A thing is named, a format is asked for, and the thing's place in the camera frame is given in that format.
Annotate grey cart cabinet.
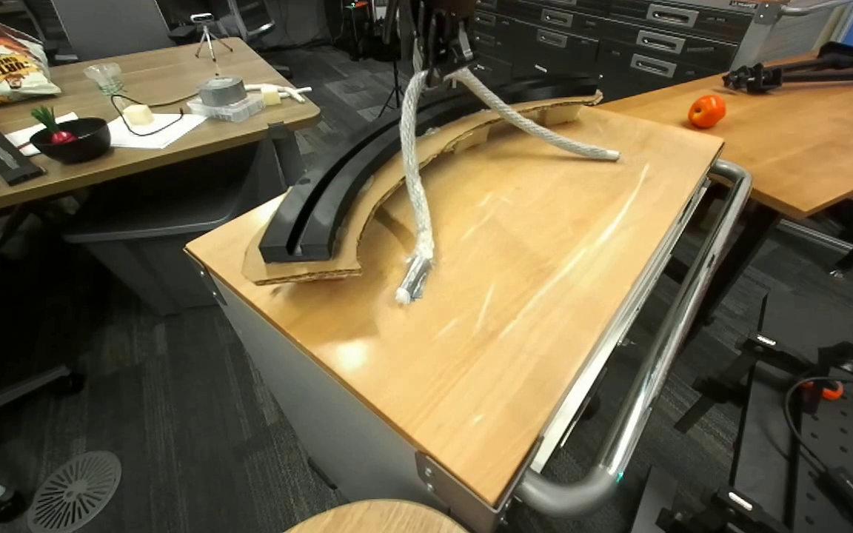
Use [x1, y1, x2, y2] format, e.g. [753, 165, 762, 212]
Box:
[183, 246, 548, 533]

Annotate black tool on desk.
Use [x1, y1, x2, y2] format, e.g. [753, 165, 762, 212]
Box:
[722, 42, 853, 94]

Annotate chrome cart handle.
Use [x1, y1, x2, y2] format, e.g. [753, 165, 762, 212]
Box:
[515, 160, 753, 517]

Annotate black bowl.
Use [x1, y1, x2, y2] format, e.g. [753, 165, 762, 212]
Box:
[29, 118, 111, 163]

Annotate wooden desk right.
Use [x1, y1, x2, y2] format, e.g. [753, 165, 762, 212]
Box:
[611, 75, 853, 218]

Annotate grey round device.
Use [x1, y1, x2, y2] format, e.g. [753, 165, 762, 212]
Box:
[198, 76, 245, 118]

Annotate white floor fan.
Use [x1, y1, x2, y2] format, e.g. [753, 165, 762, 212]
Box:
[26, 449, 125, 533]

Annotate chips bag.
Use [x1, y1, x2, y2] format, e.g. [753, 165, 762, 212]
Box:
[0, 21, 59, 104]

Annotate office chair base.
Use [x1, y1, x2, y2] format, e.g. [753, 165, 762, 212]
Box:
[0, 363, 85, 523]

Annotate grey drawer cabinet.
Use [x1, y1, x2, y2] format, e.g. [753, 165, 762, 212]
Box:
[475, 0, 848, 98]

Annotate round wooden stool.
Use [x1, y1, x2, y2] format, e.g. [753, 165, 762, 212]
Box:
[288, 501, 468, 533]

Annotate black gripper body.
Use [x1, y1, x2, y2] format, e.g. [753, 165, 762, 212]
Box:
[411, 0, 478, 79]

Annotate white braided rope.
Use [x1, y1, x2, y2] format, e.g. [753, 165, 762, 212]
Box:
[392, 63, 622, 307]

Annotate wooden desk left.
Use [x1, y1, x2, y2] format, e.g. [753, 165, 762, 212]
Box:
[0, 36, 324, 232]

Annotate wooden desk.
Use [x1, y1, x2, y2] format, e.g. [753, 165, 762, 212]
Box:
[611, 75, 853, 218]
[0, 36, 324, 232]

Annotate curved black board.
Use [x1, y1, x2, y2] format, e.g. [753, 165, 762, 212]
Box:
[259, 75, 598, 264]

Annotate orange ball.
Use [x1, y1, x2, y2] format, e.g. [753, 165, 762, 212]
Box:
[688, 94, 728, 129]

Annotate black stand with orange clamp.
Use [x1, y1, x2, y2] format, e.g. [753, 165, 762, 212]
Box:
[656, 332, 853, 533]

